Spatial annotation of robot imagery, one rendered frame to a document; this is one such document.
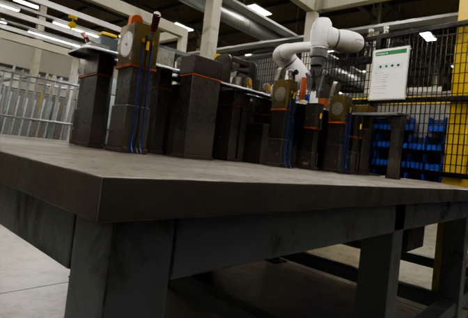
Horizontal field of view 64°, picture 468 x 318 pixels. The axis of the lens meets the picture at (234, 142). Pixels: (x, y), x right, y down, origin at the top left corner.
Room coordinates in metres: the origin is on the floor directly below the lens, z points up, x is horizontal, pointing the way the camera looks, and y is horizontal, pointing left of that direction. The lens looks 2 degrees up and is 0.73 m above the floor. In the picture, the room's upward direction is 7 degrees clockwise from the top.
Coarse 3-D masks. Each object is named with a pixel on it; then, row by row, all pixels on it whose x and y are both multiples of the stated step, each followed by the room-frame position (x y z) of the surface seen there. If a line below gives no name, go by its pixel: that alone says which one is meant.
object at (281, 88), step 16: (288, 80) 1.47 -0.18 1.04; (272, 96) 1.53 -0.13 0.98; (288, 96) 1.47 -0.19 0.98; (272, 112) 1.53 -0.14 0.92; (288, 112) 1.49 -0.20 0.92; (272, 128) 1.52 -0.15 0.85; (288, 128) 1.50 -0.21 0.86; (272, 144) 1.51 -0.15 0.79; (288, 144) 1.48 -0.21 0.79; (272, 160) 1.50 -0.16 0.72; (288, 160) 1.50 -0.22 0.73
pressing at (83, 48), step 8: (80, 48) 1.11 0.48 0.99; (88, 48) 1.14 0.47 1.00; (96, 48) 1.10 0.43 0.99; (80, 56) 1.25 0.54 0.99; (88, 56) 1.27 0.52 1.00; (160, 64) 1.25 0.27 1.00; (176, 72) 1.36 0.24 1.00; (176, 80) 1.50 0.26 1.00; (224, 88) 1.58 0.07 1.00; (240, 88) 1.54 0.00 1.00; (248, 88) 1.50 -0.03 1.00; (256, 96) 1.68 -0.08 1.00; (264, 96) 1.66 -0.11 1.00; (296, 104) 1.80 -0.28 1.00; (304, 104) 1.77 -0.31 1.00; (328, 112) 1.94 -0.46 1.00
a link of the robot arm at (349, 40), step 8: (344, 32) 1.90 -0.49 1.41; (352, 32) 1.92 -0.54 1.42; (344, 40) 1.90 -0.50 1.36; (352, 40) 1.90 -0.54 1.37; (360, 40) 1.92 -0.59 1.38; (280, 48) 2.36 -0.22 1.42; (288, 48) 2.26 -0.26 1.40; (296, 48) 2.21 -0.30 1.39; (304, 48) 2.17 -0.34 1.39; (336, 48) 1.93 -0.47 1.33; (344, 48) 1.92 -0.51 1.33; (352, 48) 1.93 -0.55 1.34; (360, 48) 1.94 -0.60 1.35; (288, 56) 2.33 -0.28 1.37
